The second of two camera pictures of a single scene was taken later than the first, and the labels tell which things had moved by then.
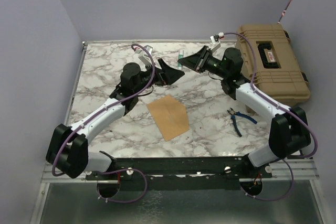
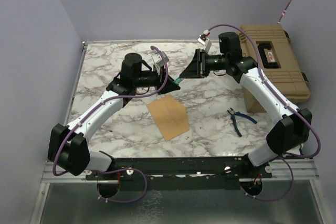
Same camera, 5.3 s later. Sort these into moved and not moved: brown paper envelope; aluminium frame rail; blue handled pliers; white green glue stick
Moved: white green glue stick
Not moved: brown paper envelope; aluminium frame rail; blue handled pliers
